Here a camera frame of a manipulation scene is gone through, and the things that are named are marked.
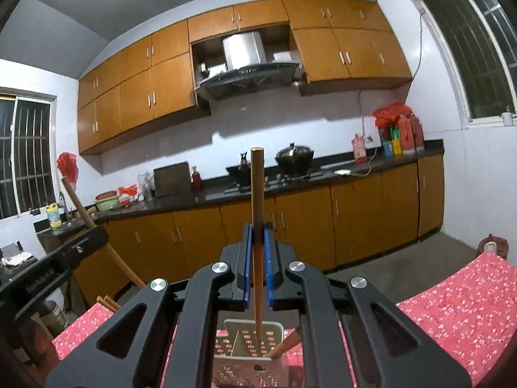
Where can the dark wooden cutting board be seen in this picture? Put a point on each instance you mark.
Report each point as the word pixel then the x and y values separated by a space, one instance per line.
pixel 171 180

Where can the small red bottle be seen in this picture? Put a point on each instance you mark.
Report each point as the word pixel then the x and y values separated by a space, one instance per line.
pixel 196 180

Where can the black kitchen countertop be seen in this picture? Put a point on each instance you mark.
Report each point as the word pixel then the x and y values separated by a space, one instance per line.
pixel 210 196

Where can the hanging red plastic bag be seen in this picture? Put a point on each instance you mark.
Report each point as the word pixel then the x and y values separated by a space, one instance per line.
pixel 66 165

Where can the brown wooden stool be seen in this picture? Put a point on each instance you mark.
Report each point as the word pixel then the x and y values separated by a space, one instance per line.
pixel 503 246

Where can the pink soap bottle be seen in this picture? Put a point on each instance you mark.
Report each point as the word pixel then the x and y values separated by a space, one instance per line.
pixel 358 149

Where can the wooden wall cabinets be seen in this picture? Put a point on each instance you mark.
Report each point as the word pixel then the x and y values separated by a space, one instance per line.
pixel 133 101

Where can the large barred window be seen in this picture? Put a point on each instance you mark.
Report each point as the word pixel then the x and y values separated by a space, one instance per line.
pixel 468 48

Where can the green and yellow box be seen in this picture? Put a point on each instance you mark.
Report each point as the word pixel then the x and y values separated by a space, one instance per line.
pixel 391 143

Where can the wooden base cabinets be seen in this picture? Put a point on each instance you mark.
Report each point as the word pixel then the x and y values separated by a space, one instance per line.
pixel 355 218

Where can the beige perforated utensil holder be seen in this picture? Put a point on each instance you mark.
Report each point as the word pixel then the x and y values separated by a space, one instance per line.
pixel 238 367

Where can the red condiment bottles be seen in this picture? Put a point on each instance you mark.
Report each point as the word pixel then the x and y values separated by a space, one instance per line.
pixel 412 135

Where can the yellow detergent bottle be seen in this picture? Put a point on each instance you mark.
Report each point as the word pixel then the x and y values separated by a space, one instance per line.
pixel 53 216

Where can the red floral tablecloth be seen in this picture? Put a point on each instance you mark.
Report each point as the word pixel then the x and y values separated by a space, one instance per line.
pixel 452 299

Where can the white cloth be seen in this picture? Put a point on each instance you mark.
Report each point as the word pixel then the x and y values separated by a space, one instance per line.
pixel 16 259

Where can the white tape roll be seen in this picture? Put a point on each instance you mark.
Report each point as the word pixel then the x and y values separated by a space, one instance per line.
pixel 490 246

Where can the dark pot with lid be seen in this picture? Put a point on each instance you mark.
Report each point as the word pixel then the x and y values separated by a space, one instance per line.
pixel 294 157

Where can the large red plastic bag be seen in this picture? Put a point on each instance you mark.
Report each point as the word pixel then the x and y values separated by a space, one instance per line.
pixel 391 113

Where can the wooden chopstick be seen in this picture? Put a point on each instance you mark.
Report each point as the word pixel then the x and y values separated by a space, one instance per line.
pixel 103 302
pixel 257 194
pixel 289 341
pixel 76 200
pixel 111 300

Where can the barred sliding window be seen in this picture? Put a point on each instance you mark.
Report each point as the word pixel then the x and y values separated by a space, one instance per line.
pixel 28 153

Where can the metal faucet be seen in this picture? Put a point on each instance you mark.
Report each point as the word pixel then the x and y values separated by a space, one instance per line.
pixel 62 202

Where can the steel range hood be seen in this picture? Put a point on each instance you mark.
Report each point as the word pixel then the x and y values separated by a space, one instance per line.
pixel 242 50

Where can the small white cup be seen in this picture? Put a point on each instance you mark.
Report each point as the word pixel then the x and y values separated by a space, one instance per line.
pixel 507 117

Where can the black wok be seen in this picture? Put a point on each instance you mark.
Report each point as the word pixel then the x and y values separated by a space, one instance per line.
pixel 242 171

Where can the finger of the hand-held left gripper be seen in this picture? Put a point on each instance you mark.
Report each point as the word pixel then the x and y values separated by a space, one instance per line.
pixel 80 246

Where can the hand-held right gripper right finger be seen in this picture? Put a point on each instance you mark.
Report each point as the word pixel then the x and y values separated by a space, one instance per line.
pixel 270 275

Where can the green plastic basin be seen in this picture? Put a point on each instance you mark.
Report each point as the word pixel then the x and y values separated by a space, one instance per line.
pixel 108 202

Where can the small red plastic bag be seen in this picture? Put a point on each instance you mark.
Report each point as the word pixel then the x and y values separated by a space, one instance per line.
pixel 127 194

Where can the clear plastic bag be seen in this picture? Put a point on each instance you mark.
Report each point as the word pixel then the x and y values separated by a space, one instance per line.
pixel 146 186

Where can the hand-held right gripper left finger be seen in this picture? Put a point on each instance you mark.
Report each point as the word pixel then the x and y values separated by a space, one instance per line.
pixel 247 275

